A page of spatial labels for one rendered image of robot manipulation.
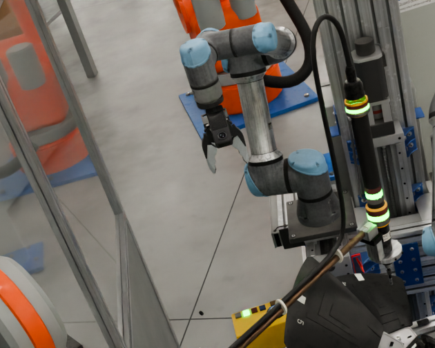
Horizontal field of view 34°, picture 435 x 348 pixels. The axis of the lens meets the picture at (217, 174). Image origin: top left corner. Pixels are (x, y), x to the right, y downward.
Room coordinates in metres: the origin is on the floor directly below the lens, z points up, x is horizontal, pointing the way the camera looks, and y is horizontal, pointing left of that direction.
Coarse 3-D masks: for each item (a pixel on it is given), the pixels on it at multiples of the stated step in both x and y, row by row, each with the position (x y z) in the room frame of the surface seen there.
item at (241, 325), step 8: (264, 312) 1.54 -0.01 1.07; (240, 320) 1.54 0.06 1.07; (248, 320) 1.53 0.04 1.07; (256, 320) 1.52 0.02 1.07; (280, 320) 1.49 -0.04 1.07; (240, 328) 1.51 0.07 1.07; (248, 328) 1.50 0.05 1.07; (272, 328) 1.48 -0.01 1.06; (280, 328) 1.48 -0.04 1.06; (264, 336) 1.48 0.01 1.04; (272, 336) 1.48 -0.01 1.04; (280, 336) 1.48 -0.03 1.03; (256, 344) 1.48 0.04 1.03; (264, 344) 1.48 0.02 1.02; (272, 344) 1.48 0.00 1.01; (280, 344) 1.48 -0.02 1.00
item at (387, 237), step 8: (352, 72) 1.16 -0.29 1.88; (352, 80) 1.16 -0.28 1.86; (360, 80) 1.17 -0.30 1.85; (344, 88) 1.17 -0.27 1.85; (352, 88) 1.15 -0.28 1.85; (360, 88) 1.15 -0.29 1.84; (352, 96) 1.15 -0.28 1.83; (360, 96) 1.15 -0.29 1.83; (384, 232) 1.15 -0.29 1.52; (384, 240) 1.15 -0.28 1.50; (384, 248) 1.15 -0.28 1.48; (392, 248) 1.16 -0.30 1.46; (384, 264) 1.16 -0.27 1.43
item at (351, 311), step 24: (312, 264) 1.21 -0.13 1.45; (312, 288) 1.16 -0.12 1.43; (336, 288) 1.17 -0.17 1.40; (288, 312) 1.10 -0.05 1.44; (312, 312) 1.11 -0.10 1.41; (336, 312) 1.12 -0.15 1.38; (360, 312) 1.14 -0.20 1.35; (288, 336) 1.06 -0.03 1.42; (312, 336) 1.07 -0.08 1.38; (336, 336) 1.09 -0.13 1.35; (360, 336) 1.10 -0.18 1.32
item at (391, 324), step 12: (336, 276) 1.42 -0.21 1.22; (348, 276) 1.41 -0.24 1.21; (372, 276) 1.41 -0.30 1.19; (384, 276) 1.41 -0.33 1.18; (396, 276) 1.41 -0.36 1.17; (348, 288) 1.37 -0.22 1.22; (360, 288) 1.36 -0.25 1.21; (372, 288) 1.35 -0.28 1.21; (384, 288) 1.35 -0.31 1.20; (396, 288) 1.35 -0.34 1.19; (360, 300) 1.32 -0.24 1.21; (372, 300) 1.31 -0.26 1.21; (384, 300) 1.30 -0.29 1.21; (396, 300) 1.30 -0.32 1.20; (408, 300) 1.29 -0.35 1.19; (372, 312) 1.27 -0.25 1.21; (384, 312) 1.26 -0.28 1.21; (396, 312) 1.25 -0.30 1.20; (408, 312) 1.25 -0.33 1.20; (384, 324) 1.22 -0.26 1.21; (396, 324) 1.21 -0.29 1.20; (408, 324) 1.20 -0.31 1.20
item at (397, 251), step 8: (368, 232) 1.13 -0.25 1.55; (376, 232) 1.14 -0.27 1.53; (360, 240) 1.15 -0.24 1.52; (368, 240) 1.13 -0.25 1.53; (376, 240) 1.13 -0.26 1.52; (392, 240) 1.19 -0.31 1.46; (368, 248) 1.15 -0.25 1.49; (376, 248) 1.14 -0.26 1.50; (400, 248) 1.16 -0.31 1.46; (368, 256) 1.16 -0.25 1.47; (376, 256) 1.14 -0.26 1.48; (384, 256) 1.14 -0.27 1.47; (392, 256) 1.14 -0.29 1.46; (400, 256) 1.14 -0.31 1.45
